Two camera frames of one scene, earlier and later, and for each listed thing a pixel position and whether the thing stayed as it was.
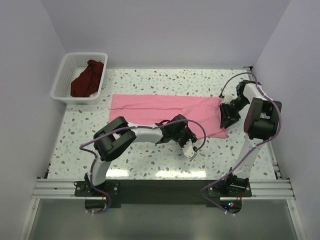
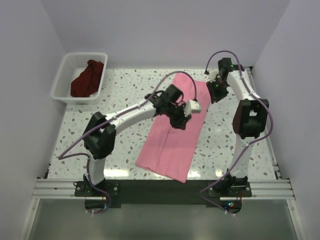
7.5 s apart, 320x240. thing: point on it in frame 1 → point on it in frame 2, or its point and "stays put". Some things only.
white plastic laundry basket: x=79 y=78 stays put
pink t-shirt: x=149 y=109 → x=167 y=150
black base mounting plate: x=101 y=194 stays put
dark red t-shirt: x=89 y=81 stays put
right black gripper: x=227 y=118 → x=214 y=96
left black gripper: x=189 y=135 → x=181 y=123
